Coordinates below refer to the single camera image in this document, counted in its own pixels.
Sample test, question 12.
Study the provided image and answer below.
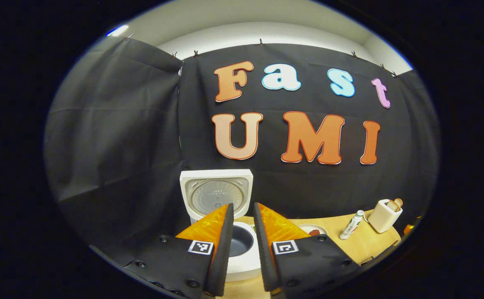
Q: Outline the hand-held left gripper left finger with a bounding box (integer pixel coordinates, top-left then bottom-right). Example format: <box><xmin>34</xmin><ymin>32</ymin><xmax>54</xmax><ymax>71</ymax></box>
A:
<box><xmin>121</xmin><ymin>203</ymin><xmax>234</xmax><ymax>298</ymax></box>

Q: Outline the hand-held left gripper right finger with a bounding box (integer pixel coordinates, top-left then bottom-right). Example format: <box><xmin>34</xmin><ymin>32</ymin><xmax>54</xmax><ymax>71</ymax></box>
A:
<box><xmin>253</xmin><ymin>202</ymin><xmax>361</xmax><ymax>298</ymax></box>

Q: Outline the white rice cooker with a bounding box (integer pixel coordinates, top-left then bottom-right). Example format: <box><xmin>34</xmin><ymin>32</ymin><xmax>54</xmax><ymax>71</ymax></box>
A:
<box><xmin>179</xmin><ymin>169</ymin><xmax>263</xmax><ymax>283</ymax></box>

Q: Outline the white toaster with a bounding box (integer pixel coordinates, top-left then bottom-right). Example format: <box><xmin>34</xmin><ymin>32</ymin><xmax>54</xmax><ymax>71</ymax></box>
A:
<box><xmin>368</xmin><ymin>199</ymin><xmax>403</xmax><ymax>233</ymax></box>

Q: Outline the white bottle green cap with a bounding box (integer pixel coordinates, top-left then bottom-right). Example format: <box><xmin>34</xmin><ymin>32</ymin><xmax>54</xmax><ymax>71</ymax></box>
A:
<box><xmin>339</xmin><ymin>210</ymin><xmax>365</xmax><ymax>240</ymax></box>

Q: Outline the white round plate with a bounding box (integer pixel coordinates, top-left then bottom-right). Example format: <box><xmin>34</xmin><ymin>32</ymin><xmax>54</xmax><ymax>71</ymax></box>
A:
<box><xmin>298</xmin><ymin>224</ymin><xmax>328</xmax><ymax>237</ymax></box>

